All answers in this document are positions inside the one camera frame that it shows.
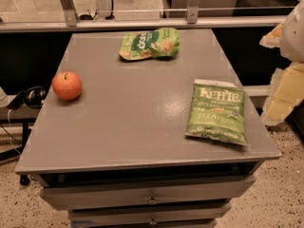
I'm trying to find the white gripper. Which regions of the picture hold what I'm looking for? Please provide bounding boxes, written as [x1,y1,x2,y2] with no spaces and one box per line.
[259,0,304,126]

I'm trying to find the green Kettle jalapeno chip bag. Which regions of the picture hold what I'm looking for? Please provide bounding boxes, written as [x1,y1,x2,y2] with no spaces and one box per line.
[185,79,248,145]

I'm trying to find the green snack bag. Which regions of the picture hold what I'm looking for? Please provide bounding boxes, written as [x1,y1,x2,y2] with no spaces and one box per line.
[119,28,180,61]

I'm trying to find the red apple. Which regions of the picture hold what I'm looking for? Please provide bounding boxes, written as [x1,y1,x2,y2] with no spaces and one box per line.
[51,71,83,101]

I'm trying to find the top grey drawer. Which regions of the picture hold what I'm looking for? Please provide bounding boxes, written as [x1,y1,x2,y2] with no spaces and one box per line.
[40,175,256,210]

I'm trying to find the grey drawer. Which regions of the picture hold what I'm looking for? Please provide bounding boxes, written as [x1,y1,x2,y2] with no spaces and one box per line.
[40,175,256,210]
[68,202,231,228]

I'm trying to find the grey drawer cabinet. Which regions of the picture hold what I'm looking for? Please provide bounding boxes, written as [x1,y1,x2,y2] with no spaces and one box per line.
[16,29,279,228]

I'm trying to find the black headphones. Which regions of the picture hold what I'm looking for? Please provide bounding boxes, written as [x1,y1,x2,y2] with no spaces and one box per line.
[8,86,47,110]

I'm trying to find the metal railing frame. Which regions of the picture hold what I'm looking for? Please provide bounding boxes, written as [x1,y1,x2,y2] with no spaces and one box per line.
[0,0,304,34]

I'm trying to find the white cable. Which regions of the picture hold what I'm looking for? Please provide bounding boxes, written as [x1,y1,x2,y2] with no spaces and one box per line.
[6,108,22,147]

